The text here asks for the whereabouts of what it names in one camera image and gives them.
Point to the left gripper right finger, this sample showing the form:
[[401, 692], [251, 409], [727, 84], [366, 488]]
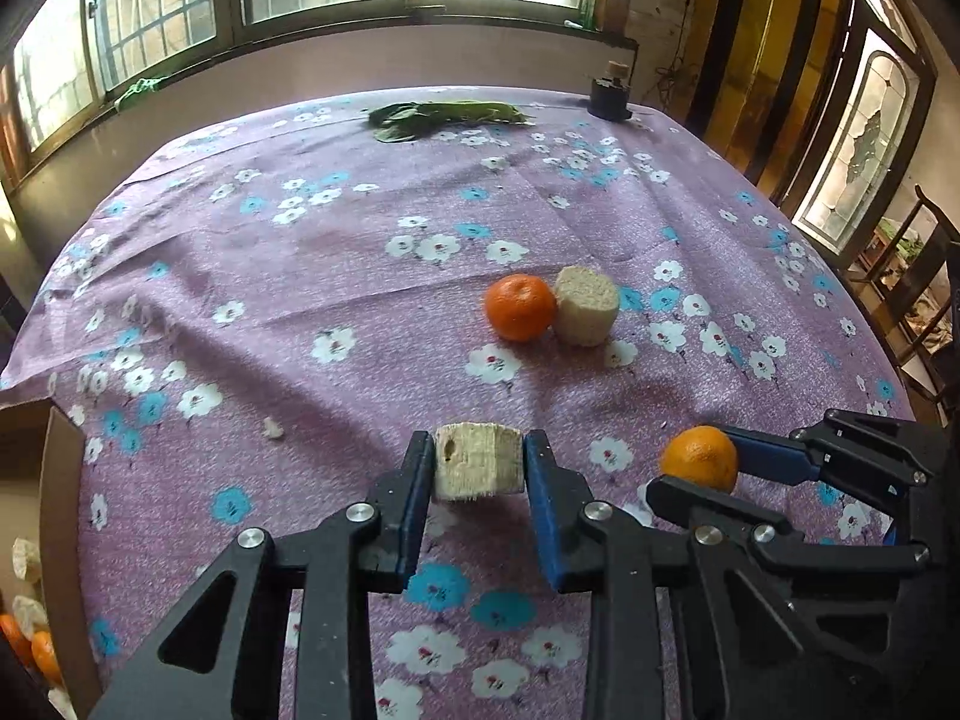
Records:
[[588, 545]]

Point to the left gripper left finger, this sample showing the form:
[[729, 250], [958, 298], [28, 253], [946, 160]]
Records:
[[219, 651]]

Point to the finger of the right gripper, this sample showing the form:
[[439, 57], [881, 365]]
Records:
[[844, 447], [766, 539]]

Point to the round beige sugarcane chunk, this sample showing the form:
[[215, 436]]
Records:
[[587, 304]]

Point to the large orange tangerine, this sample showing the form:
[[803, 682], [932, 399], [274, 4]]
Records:
[[45, 658]]

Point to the small orange tangerine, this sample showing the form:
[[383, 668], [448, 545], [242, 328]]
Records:
[[18, 642]]

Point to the dark wooden chair right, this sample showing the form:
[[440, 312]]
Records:
[[901, 282]]

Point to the small white crumb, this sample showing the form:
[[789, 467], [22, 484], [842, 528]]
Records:
[[271, 429]]

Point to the cardboard box tray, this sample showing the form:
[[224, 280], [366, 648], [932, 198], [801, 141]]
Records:
[[42, 459]]

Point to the purple floral tablecloth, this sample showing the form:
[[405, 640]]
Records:
[[289, 265]]

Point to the stained glass door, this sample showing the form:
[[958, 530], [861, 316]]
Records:
[[876, 105]]

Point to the small black jar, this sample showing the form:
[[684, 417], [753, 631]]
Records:
[[610, 93]]

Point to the green leafy vegetable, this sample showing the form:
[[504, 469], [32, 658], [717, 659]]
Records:
[[405, 122]]

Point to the green bottle on sill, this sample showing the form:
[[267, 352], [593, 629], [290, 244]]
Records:
[[587, 14]]

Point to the green cloth on sill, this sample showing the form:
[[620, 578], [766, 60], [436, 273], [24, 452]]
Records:
[[136, 93]]

